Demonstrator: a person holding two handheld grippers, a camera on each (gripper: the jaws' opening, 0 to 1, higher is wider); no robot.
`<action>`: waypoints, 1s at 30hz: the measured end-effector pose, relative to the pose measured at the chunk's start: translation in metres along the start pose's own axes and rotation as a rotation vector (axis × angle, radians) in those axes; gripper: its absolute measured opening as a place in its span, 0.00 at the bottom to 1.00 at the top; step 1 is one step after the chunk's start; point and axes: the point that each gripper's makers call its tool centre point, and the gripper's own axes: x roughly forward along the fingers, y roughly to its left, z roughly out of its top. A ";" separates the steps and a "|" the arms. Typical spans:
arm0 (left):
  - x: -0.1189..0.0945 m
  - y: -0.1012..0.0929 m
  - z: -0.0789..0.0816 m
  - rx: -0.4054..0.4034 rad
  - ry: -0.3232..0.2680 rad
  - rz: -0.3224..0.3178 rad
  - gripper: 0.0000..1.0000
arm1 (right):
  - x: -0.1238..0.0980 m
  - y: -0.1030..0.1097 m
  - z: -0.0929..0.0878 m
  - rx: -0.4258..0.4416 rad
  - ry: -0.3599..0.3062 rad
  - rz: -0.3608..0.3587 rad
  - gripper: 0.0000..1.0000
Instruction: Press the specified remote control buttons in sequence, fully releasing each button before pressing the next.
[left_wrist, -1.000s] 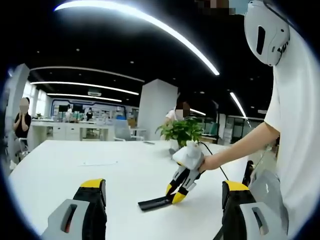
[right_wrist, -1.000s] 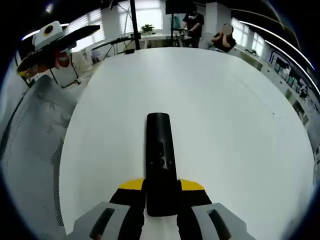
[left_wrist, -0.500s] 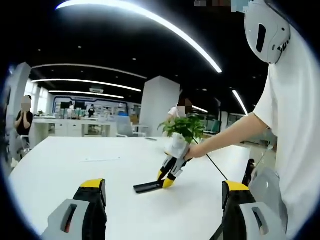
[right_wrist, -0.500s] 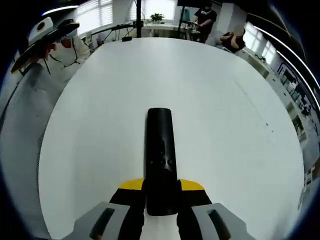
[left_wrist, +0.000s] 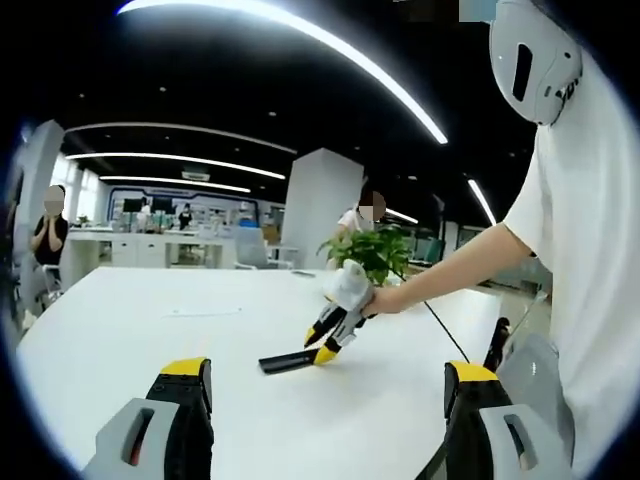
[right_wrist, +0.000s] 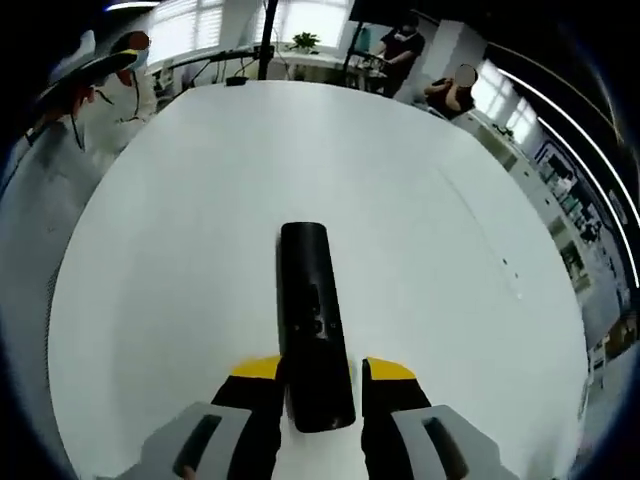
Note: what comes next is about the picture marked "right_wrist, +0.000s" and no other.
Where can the person's white clothing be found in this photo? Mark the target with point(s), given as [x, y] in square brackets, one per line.
[130, 115]

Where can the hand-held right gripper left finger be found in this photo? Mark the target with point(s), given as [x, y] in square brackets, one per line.
[240, 430]

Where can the black remote control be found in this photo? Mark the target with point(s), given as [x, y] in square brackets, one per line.
[312, 320]

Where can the person's own head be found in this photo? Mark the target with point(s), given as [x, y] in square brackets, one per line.
[132, 42]

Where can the person's own leg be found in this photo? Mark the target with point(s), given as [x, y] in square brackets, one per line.
[40, 225]

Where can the ceiling light strip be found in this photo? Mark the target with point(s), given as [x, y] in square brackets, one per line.
[590, 145]
[595, 200]

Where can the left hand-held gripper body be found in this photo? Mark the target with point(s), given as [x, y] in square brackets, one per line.
[85, 42]

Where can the white cabinet counter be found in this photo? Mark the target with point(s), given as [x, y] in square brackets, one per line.
[510, 150]

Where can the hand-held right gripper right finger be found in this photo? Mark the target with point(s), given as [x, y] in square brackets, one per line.
[400, 430]

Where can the small windowsill plant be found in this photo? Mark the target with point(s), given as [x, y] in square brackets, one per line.
[305, 42]

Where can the black pole stand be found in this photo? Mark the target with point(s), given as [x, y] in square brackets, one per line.
[266, 45]

